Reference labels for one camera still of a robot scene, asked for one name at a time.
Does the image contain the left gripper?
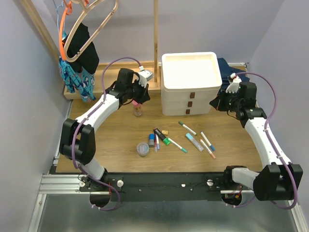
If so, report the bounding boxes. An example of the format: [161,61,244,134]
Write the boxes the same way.
[126,79,151,104]

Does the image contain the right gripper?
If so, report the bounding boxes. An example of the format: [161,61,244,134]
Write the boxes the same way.
[210,87,242,112]

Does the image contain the pink lid bottle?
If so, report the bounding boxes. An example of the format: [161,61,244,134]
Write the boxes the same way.
[132,101,142,116]

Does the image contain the white drawer cabinet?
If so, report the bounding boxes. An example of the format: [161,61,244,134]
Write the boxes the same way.
[160,52,222,116]

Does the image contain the blue grey glue stick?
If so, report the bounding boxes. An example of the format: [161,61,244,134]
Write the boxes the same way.
[148,133,155,147]

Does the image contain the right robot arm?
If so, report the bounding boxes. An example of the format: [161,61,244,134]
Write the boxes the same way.
[210,79,303,202]

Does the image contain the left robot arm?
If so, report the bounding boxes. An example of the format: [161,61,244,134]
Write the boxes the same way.
[59,68,154,191]

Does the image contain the folded denim jeans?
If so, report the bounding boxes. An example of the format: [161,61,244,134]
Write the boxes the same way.
[217,58,244,91]

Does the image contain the green cap white marker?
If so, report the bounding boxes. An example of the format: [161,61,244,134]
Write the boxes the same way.
[178,121,197,136]

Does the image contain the blue tip white marker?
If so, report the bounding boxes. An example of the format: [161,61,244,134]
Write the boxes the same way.
[200,131,215,151]

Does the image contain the light blue lead case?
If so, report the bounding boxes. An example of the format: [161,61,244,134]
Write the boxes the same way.
[185,133,204,152]

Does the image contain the wooden clothes rack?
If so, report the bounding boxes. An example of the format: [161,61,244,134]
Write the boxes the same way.
[21,0,160,98]

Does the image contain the green black highlighter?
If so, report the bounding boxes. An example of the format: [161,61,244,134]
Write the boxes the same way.
[154,128,170,145]

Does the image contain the red white marker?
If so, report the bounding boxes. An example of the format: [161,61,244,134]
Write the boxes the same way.
[155,134,160,151]

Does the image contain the clear round clip jar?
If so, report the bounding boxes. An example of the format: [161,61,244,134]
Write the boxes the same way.
[137,142,149,157]

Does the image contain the orange tip white marker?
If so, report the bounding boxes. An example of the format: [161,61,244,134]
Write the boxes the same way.
[200,139,216,159]

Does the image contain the teal tip white marker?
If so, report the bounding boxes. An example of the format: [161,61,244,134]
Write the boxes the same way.
[169,138,187,153]

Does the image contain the blue patterned garment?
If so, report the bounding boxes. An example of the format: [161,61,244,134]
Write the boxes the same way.
[58,26,99,102]

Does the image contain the black garment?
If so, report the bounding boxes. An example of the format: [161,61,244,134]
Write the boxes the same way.
[66,23,100,73]

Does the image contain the wooden hanger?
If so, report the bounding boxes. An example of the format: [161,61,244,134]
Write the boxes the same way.
[63,0,119,63]

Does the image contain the orange hanger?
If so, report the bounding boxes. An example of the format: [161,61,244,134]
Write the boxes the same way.
[58,0,89,61]

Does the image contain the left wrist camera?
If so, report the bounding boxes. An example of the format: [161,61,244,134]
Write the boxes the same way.
[138,70,154,88]

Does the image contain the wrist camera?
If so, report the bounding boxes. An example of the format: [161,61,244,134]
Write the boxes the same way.
[225,76,241,93]
[138,70,154,88]

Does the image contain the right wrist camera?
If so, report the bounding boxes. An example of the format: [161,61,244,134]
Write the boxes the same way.
[225,76,241,93]

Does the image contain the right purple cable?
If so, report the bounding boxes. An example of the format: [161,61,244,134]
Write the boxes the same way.
[225,72,299,210]

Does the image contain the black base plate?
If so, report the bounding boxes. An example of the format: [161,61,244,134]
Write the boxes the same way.
[79,172,252,203]

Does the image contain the blue wire hanger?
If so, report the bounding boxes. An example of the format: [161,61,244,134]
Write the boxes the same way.
[53,0,64,32]

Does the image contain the aluminium frame rail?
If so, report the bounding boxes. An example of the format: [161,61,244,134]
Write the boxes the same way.
[27,100,87,232]

